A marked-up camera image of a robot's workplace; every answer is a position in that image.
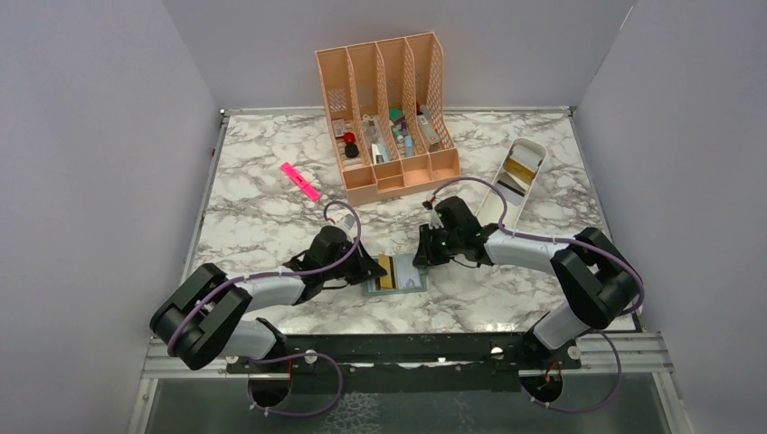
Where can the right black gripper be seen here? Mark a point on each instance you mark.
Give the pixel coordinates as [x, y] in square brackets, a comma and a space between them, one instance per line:
[426, 255]

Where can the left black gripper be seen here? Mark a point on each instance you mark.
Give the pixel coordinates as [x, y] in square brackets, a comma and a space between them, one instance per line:
[366, 268]

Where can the gold credit card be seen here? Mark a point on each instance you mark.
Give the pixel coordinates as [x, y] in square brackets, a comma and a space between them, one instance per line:
[388, 281]

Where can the silver VIP credit card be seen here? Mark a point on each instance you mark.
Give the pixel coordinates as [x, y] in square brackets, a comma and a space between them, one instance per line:
[407, 276]

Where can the green card holder wallet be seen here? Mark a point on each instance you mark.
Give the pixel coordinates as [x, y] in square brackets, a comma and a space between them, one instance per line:
[371, 287]

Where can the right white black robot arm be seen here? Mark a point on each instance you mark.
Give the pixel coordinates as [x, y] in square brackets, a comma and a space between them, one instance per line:
[597, 282]

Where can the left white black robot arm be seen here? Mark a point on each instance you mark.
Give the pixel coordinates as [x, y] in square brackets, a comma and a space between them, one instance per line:
[203, 318]

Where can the black round stamp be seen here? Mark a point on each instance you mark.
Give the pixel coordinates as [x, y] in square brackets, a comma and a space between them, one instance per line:
[351, 150]

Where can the grey red stapler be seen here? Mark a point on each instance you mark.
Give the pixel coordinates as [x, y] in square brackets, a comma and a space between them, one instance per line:
[431, 136]

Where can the white oblong plastic tray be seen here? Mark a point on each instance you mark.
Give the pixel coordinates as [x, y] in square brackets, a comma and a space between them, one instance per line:
[492, 206]

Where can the pink highlighter marker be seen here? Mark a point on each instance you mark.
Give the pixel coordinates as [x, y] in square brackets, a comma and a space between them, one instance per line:
[300, 181]

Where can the green eraser block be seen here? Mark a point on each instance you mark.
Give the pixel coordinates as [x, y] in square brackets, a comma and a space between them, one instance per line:
[396, 115]

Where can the orange plastic desk organizer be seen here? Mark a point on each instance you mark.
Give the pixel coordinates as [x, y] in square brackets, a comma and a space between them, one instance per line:
[359, 84]

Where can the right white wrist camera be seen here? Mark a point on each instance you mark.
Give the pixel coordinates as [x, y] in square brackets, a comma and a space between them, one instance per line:
[434, 218]

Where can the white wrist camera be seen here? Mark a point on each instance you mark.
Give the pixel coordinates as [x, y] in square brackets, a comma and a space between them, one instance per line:
[347, 223]
[434, 218]

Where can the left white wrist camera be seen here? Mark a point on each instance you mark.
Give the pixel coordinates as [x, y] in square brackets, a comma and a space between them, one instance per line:
[347, 223]

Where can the black metal base rail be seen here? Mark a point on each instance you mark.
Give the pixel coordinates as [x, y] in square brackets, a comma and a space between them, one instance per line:
[391, 363]

